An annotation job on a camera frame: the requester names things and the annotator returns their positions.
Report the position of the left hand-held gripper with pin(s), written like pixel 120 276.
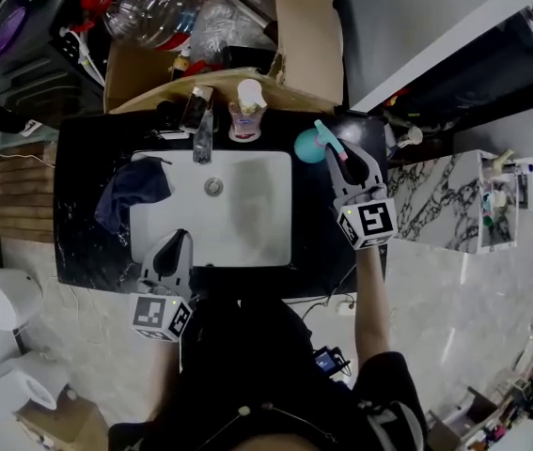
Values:
pixel 158 310

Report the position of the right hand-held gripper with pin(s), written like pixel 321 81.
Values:
pixel 371 221

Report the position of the teal spray bottle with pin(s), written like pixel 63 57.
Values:
pixel 308 146

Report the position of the person's left forearm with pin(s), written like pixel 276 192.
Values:
pixel 165 378

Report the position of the person's right forearm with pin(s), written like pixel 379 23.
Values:
pixel 371 308

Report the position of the pink soap pump bottle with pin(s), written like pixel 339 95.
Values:
pixel 247 115

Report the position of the black marble table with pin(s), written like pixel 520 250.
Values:
pixel 313 233

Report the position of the marble pattern cabinet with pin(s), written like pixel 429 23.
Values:
pixel 435 205

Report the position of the dark blue cloth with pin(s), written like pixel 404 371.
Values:
pixel 130 186

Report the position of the metal sink drain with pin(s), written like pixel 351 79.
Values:
pixel 213 187

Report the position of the white sink basin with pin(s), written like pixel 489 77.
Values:
pixel 247 219

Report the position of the chrome faucet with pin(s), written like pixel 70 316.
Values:
pixel 202 134

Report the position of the person's black clothing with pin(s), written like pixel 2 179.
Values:
pixel 256 369

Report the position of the large cardboard box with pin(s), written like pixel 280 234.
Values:
pixel 308 40

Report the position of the white framed black cabinet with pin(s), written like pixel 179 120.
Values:
pixel 435 40

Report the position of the wooden slat mat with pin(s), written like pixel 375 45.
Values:
pixel 17 195

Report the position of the white round bin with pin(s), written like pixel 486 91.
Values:
pixel 3 299

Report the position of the black device with screen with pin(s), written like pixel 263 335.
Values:
pixel 327 361

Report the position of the white power strip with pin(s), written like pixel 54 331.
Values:
pixel 83 54

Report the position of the black appliance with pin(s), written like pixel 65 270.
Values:
pixel 26 87

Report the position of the clear plastic jug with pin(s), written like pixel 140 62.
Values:
pixel 148 12

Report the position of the cluttered workbench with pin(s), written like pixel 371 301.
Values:
pixel 520 393

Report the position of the purple lid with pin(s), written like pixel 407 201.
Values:
pixel 7 31

